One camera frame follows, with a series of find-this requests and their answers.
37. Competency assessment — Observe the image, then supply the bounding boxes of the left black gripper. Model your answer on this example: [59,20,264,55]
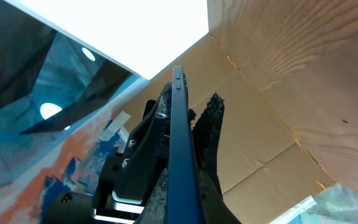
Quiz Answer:
[92,82,172,223]

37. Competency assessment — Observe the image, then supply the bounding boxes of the brown cardboard box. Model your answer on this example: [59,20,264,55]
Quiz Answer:
[110,32,337,224]

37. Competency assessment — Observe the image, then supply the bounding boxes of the blue Galaxy smartphone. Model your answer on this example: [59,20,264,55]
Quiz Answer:
[166,66,205,224]

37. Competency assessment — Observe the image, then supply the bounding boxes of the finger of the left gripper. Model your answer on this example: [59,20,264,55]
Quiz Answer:
[192,93,240,224]

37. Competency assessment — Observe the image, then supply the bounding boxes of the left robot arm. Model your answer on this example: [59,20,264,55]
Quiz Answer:
[43,83,237,223]

